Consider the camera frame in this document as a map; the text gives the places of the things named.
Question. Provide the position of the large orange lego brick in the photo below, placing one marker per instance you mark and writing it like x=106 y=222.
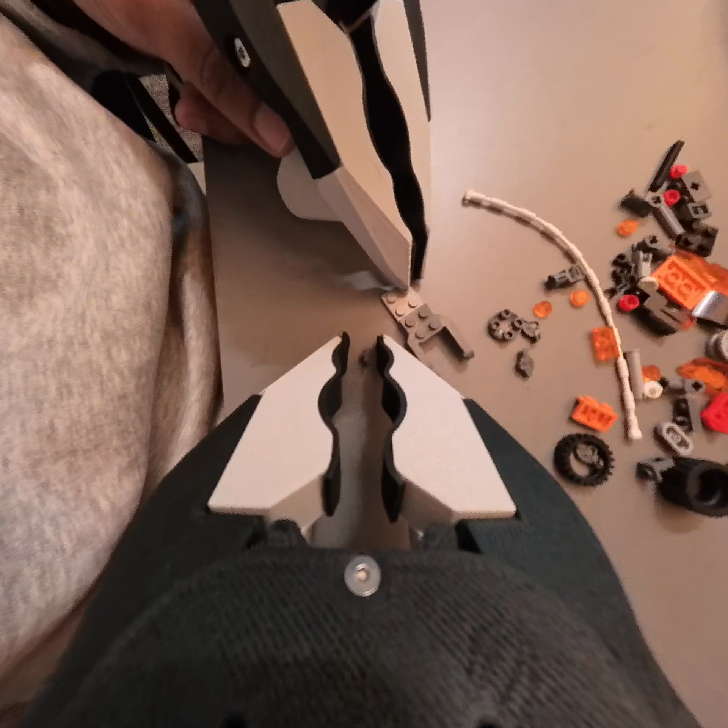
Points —
x=682 y=281

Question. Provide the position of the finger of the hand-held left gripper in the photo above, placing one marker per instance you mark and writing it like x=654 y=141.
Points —
x=352 y=170
x=398 y=68

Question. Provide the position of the small dark grey lego piece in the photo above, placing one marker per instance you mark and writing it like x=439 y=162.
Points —
x=367 y=358

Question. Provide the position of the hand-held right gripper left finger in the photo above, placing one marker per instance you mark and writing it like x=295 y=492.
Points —
x=273 y=455

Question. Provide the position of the black lego pin piece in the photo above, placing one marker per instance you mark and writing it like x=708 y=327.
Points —
x=635 y=203

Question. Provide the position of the small white round lego piece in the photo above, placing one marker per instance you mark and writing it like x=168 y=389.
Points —
x=653 y=389

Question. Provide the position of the light grey lego wheel hub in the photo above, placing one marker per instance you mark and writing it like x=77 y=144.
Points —
x=718 y=345

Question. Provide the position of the dark grey round lego plate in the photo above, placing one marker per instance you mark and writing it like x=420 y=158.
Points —
x=503 y=325

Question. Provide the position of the orange lego bracket brick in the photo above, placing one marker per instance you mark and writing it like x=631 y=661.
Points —
x=594 y=414

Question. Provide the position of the large black lego tyre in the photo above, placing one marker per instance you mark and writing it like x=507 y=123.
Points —
x=682 y=489

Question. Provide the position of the clear orange round lego tile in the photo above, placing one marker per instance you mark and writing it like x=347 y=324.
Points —
x=543 y=309
x=580 y=298
x=627 y=228
x=651 y=373

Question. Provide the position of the dark grey lego technic piece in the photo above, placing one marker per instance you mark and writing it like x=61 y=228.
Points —
x=685 y=414

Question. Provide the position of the grey lego fork plate assembly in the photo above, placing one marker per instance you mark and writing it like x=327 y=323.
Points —
x=418 y=324

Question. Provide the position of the dark grey lego cross connector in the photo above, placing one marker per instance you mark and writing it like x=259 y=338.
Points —
x=685 y=385

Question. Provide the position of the dark grey lego clip piece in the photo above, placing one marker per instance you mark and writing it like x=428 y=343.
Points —
x=529 y=330

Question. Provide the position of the dark grey lumpy lego piece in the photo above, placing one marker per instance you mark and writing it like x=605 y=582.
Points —
x=524 y=364

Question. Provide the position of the person's left hand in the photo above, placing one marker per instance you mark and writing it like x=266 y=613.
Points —
x=170 y=40

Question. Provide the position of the dark brown lego brick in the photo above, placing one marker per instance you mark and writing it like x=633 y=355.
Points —
x=665 y=318

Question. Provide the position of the person's left forearm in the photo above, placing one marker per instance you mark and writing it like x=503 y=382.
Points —
x=45 y=23

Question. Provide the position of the dark brown lego plate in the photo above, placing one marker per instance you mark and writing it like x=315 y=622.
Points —
x=697 y=239

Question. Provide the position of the light grey lego liftarm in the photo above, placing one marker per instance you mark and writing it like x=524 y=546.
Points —
x=665 y=216

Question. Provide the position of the silver curved lego piece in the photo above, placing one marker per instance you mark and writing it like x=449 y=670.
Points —
x=711 y=307

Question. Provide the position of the red round lego piece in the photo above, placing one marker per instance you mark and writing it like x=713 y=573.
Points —
x=671 y=197
x=678 y=172
x=628 y=303

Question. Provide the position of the grey lego frame piece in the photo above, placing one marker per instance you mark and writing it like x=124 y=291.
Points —
x=654 y=469

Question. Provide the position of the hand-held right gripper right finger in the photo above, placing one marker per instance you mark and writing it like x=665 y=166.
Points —
x=449 y=455

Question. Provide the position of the grey lego brick cross hole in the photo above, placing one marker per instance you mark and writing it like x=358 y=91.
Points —
x=695 y=186

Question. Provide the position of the black lego axle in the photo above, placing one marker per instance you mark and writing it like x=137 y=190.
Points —
x=665 y=165

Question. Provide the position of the clear orange lego plate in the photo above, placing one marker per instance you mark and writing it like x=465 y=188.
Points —
x=604 y=344

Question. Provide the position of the black lego claw pieces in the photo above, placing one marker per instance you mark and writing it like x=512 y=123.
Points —
x=625 y=267

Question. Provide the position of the small black lego tyre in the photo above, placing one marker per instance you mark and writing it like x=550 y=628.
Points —
x=560 y=460

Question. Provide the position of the light grey lego tube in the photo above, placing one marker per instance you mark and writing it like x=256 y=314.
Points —
x=633 y=372

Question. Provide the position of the clear orange lego flame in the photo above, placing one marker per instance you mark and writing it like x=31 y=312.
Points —
x=705 y=372

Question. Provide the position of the light grey oval lego link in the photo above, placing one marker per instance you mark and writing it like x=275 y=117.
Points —
x=674 y=438

